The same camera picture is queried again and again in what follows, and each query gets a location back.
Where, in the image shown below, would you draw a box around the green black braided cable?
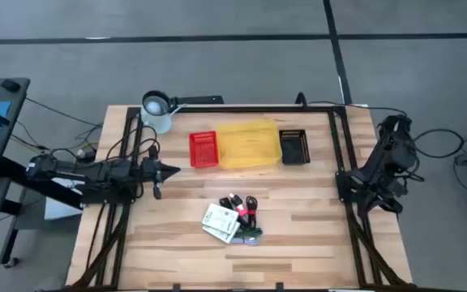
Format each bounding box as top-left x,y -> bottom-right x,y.
233,226 -> 264,240

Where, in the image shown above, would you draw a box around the white braided cable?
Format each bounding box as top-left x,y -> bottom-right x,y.
229,236 -> 261,247

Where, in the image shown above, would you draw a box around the black computer mouse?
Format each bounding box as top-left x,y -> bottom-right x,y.
0,79 -> 21,93

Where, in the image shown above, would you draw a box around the black left wrist camera cable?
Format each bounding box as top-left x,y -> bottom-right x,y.
105,124 -> 162,164

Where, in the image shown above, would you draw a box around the yellow translucent plastic bin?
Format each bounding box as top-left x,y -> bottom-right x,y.
216,118 -> 283,170

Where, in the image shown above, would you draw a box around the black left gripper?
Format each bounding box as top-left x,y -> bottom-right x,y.
139,144 -> 182,200

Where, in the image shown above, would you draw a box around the black wall charger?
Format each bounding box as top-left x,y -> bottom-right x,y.
219,193 -> 242,211

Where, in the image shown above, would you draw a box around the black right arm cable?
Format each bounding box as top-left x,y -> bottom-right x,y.
413,128 -> 467,160

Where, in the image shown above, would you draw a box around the black metal table frame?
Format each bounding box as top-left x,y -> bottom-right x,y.
69,104 -> 417,292

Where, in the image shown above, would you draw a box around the white desk lamp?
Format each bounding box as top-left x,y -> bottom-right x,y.
139,89 -> 186,135

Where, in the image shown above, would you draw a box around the black floor cables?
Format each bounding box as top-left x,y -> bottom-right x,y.
9,97 -> 103,163

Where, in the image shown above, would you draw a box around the black flat bracket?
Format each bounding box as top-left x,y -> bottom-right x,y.
175,95 -> 225,105

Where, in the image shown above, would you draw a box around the black cable with red tie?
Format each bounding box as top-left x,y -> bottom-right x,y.
237,195 -> 259,230

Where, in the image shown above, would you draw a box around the red plastic basket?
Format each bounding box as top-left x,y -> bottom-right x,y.
188,130 -> 220,169

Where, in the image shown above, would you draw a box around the black plastic basket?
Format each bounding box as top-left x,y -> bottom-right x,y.
278,129 -> 311,165

